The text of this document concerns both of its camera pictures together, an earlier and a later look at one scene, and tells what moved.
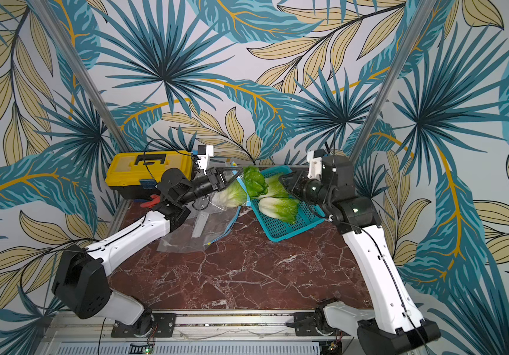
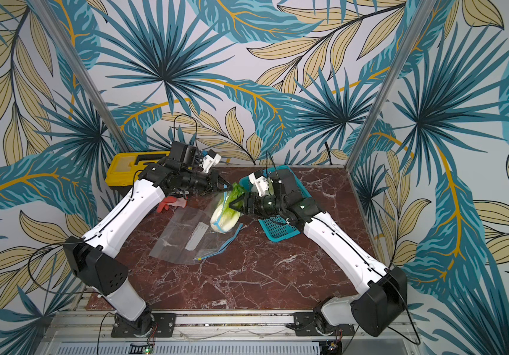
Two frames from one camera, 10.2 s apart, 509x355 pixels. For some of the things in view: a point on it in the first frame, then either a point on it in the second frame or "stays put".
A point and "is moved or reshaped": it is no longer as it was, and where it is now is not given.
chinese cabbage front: x=233 y=196 is moved or reshaped
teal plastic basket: x=277 y=230 stays put
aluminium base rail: x=253 y=333 stays put
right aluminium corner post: x=420 y=21 stays put
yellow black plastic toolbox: x=136 y=174 stays put
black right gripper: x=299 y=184 -> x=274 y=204
